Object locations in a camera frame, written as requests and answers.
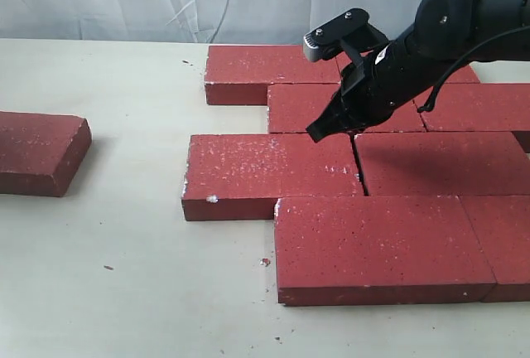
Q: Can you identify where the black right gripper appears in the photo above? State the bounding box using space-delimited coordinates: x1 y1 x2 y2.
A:
306 32 451 143

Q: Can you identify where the red brick once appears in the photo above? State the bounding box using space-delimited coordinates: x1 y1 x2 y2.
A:
267 84 426 133

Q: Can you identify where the red brick white speckled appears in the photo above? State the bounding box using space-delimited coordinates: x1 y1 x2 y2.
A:
181 133 364 221

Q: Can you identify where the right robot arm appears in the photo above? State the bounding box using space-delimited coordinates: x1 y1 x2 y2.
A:
304 0 529 142

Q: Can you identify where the red brick third row right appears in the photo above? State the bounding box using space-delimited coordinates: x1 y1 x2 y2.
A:
354 132 529 196

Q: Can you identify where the red brick second row right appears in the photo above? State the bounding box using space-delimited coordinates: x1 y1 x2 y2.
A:
420 83 529 152

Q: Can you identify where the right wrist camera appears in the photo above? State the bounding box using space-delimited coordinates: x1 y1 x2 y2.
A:
303 7 388 65

